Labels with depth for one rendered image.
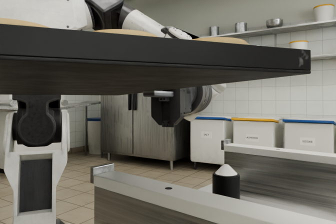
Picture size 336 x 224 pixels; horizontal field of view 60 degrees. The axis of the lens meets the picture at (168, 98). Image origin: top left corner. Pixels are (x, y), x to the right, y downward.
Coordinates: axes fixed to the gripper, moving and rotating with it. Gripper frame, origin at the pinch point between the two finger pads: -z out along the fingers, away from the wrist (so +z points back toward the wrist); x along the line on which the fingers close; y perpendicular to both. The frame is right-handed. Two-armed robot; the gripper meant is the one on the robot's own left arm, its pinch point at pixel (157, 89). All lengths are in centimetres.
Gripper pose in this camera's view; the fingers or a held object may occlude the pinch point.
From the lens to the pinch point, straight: 47.3
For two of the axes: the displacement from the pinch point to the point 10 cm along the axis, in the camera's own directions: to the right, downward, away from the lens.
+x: -0.1, -10.0, 0.2
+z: 4.1, 0.1, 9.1
